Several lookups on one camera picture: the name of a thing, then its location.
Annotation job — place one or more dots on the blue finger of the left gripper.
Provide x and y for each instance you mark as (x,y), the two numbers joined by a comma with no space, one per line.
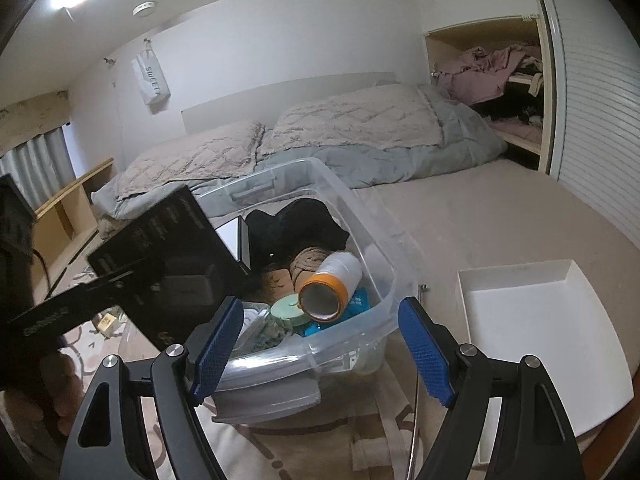
(123,284)

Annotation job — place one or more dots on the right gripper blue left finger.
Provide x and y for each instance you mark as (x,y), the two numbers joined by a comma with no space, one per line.
(210,347)

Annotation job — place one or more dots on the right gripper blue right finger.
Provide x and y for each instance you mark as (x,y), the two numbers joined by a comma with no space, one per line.
(431,347)

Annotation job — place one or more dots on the small black product box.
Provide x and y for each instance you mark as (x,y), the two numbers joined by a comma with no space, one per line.
(197,270)

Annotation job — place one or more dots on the blue snack packet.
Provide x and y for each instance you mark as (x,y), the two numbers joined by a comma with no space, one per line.
(358,304)

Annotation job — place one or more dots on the green round tape measure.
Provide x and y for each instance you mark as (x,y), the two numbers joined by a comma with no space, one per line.
(287,309)

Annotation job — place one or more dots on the large black white box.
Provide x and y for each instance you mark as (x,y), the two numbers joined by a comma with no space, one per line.
(234,234)

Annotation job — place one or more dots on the clear roll with orange cap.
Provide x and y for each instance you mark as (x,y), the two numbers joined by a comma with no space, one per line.
(325,295)

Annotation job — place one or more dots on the person's left hand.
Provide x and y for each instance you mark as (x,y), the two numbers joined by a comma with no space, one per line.
(47,389)

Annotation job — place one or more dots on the small yellow box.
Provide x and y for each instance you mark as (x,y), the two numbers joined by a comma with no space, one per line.
(108,324)

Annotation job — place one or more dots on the wooden bedside shelf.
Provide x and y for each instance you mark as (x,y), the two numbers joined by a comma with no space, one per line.
(64,226)

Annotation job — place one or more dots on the cartoon bear blanket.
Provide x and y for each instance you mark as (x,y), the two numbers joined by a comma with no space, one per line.
(347,420)

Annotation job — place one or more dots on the clear plastic storage bin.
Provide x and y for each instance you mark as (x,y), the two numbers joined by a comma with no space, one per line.
(268,349)

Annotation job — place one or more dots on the white cardboard tray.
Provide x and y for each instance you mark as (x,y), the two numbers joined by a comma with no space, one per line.
(549,309)

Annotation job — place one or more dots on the black garment in bin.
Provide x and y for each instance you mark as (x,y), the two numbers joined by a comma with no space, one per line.
(276,239)

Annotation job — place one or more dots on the grey curtain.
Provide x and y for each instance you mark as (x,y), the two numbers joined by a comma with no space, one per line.
(40,167)

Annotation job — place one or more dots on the left beige pillow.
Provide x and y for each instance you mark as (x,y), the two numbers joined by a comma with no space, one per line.
(225,152)

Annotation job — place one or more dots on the beige pillow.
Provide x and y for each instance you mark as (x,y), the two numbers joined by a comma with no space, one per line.
(225,152)
(381,117)

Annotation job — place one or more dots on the beige cartoon valance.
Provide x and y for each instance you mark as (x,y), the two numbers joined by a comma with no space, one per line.
(22,121)

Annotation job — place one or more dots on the white hanging pouch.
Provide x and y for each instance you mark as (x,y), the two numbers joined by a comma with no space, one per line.
(151,80)

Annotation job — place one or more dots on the grey blue duvet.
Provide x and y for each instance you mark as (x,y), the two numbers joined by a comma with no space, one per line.
(468,142)

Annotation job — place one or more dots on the headboard panel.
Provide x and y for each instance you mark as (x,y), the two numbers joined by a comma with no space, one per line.
(266,103)

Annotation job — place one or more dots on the right beige pillow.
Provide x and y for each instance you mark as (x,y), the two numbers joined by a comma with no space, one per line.
(381,117)

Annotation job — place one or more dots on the ceiling smoke detector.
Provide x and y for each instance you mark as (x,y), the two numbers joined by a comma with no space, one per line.
(144,9)

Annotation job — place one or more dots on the pink clothes pile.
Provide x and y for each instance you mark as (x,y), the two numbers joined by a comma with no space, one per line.
(477,76)

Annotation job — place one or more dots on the white louvered door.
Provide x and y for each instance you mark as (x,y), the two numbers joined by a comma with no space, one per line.
(596,142)

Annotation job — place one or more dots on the wall cubby shelf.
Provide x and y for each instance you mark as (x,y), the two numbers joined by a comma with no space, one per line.
(524,115)

